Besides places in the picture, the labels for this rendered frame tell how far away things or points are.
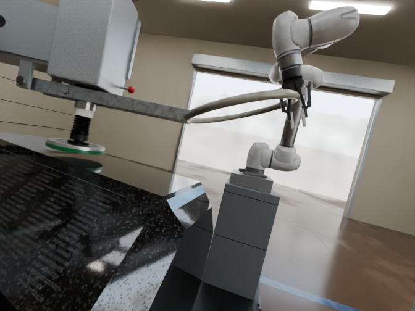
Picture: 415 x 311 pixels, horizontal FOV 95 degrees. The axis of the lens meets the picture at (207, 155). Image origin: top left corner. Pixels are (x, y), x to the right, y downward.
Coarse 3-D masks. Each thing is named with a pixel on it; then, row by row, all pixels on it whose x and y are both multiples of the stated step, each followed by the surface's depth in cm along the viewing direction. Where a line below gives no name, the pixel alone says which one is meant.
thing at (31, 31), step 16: (0, 0) 71; (16, 0) 71; (32, 0) 72; (0, 16) 71; (16, 16) 71; (32, 16) 71; (48, 16) 71; (0, 32) 72; (16, 32) 72; (32, 32) 72; (48, 32) 72; (0, 48) 72; (16, 48) 72; (32, 48) 72; (48, 48) 72; (16, 64) 87; (32, 64) 74
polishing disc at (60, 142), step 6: (48, 138) 78; (54, 138) 82; (60, 138) 86; (54, 144) 74; (60, 144) 74; (66, 144) 74; (72, 144) 77; (78, 144) 80; (90, 144) 88; (96, 144) 93; (84, 150) 77; (90, 150) 79; (96, 150) 81; (102, 150) 85
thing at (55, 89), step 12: (36, 84) 77; (48, 84) 77; (60, 84) 77; (60, 96) 88; (72, 96) 77; (84, 96) 77; (96, 96) 77; (108, 96) 77; (120, 96) 77; (120, 108) 78; (132, 108) 78; (144, 108) 78; (156, 108) 78; (168, 108) 78; (180, 108) 78; (180, 120) 81
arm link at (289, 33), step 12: (288, 12) 72; (276, 24) 73; (288, 24) 71; (300, 24) 70; (276, 36) 74; (288, 36) 71; (300, 36) 70; (276, 48) 75; (288, 48) 72; (300, 48) 74
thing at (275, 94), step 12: (240, 96) 60; (252, 96) 60; (264, 96) 60; (276, 96) 61; (288, 96) 64; (204, 108) 65; (216, 108) 63; (264, 108) 98; (276, 108) 93; (192, 120) 89; (204, 120) 99; (216, 120) 104
